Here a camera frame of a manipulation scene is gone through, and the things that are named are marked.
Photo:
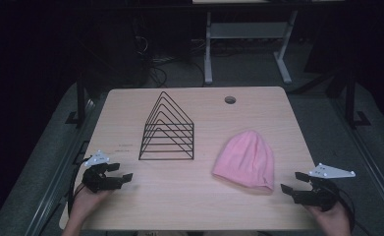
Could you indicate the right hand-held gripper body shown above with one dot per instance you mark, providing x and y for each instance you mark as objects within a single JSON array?
[{"x": 320, "y": 193}]

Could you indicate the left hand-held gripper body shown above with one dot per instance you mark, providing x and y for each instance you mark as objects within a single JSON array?
[{"x": 96, "y": 179}]

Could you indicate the pink knitted beanie hat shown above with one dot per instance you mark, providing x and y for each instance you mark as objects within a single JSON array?
[{"x": 246, "y": 162}]

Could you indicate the person's left hand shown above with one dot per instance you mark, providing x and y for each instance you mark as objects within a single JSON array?
[{"x": 85, "y": 201}]

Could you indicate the person's right hand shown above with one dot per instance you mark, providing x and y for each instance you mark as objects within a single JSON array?
[{"x": 331, "y": 220}]

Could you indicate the black metal stand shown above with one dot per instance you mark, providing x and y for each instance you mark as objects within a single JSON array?
[
  {"x": 80, "y": 98},
  {"x": 350, "y": 98}
]

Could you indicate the grey metal rail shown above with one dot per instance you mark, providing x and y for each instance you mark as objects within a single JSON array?
[
  {"x": 371, "y": 164},
  {"x": 53, "y": 183}
]

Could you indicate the white metal table frame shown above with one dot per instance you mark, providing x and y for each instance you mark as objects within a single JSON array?
[{"x": 245, "y": 30}]

